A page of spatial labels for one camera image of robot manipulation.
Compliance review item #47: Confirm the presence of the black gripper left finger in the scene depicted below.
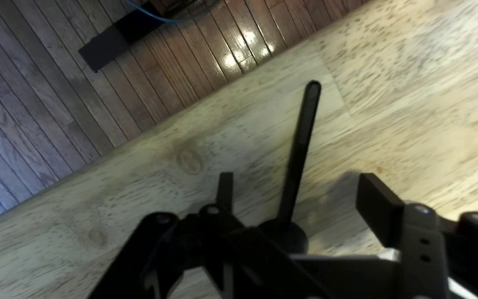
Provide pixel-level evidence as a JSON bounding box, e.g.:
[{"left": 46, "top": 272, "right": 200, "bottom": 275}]
[{"left": 89, "top": 171, "right": 329, "bottom": 299}]

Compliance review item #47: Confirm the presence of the black floor stand foot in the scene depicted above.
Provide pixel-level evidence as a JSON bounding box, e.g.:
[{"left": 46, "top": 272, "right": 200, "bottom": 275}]
[{"left": 79, "top": 1, "right": 180, "bottom": 73}]

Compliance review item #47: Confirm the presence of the black spatula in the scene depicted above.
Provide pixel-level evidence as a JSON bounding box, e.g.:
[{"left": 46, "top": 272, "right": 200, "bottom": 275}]
[{"left": 258, "top": 79, "right": 324, "bottom": 257}]

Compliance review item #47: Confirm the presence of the blue cable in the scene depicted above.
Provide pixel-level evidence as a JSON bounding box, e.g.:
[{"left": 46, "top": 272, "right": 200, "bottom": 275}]
[{"left": 122, "top": 0, "right": 197, "bottom": 24}]

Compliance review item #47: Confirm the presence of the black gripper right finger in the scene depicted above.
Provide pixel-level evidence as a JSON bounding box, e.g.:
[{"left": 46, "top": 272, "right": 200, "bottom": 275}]
[{"left": 356, "top": 171, "right": 478, "bottom": 299}]

